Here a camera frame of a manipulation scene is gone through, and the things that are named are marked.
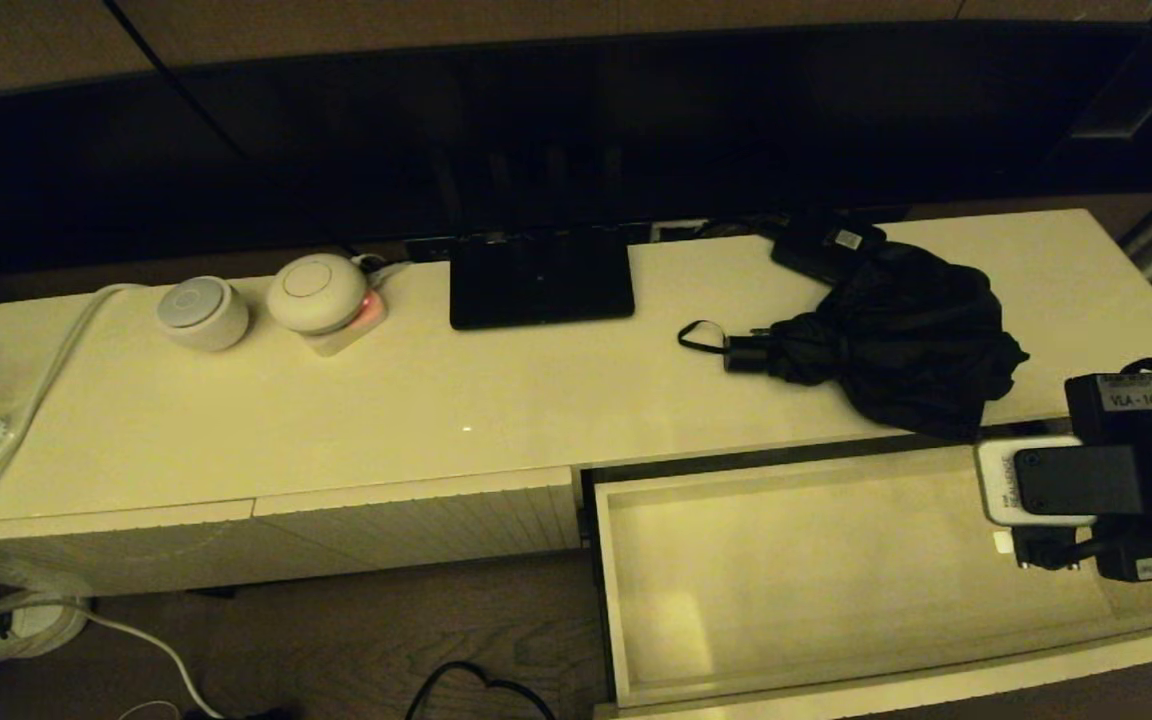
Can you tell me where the thin black floor cable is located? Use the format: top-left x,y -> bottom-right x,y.
403,660 -> 558,720

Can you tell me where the white curved cabinet front panel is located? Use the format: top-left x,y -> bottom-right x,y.
0,499 -> 260,599

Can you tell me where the black flat television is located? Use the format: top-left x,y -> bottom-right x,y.
0,20 -> 1152,276

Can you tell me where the white power strip red light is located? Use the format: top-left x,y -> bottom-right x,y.
300,257 -> 413,359

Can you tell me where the thin black wall cable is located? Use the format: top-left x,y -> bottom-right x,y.
103,0 -> 178,74

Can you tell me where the white ribbed pull-out drawer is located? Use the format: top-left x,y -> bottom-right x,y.
580,436 -> 1152,720

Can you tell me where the black TV base plate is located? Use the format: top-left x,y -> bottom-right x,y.
449,231 -> 636,332

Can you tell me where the thick white power cable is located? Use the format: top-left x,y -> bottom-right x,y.
0,283 -> 228,720

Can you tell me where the white TV cabinet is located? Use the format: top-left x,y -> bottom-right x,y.
0,208 -> 1152,599

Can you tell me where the dark cabinet with grey bar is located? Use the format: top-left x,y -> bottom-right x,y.
1041,0 -> 1152,197

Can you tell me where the black folding umbrella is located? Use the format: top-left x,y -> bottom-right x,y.
677,240 -> 1030,444

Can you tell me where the white speaker with grey top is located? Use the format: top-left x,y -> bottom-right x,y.
156,276 -> 252,353

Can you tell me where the white sneaker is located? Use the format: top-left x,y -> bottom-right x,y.
0,597 -> 90,682

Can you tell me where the black set-top box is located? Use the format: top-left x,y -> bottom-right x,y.
770,213 -> 888,291

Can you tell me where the white wrist camera black mount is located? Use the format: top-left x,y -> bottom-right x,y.
975,436 -> 1145,529

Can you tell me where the white dome-shaped device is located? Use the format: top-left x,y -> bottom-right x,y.
266,253 -> 370,336

